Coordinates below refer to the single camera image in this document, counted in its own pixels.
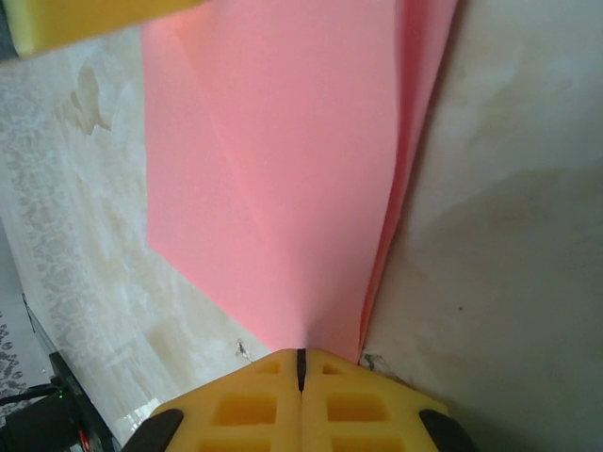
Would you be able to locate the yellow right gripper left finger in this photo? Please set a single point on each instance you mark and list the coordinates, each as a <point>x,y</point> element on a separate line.
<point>235,414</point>

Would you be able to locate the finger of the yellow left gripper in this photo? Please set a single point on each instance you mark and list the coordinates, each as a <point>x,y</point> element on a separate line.
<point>94,19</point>

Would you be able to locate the pink cloth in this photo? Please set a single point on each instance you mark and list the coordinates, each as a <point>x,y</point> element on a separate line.
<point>282,165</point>

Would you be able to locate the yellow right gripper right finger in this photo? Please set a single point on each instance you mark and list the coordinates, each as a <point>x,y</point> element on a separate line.
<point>377,414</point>

